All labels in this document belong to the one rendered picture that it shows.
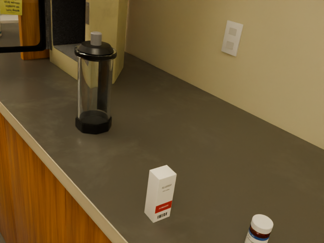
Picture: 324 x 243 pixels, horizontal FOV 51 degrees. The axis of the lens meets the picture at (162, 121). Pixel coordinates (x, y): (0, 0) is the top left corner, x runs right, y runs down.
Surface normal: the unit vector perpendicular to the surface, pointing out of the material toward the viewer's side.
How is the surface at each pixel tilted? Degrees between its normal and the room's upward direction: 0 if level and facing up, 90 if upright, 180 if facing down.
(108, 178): 0
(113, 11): 90
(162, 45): 90
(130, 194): 0
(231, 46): 90
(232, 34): 90
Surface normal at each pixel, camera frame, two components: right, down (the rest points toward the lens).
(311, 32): -0.76, 0.22
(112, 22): 0.65, 0.42
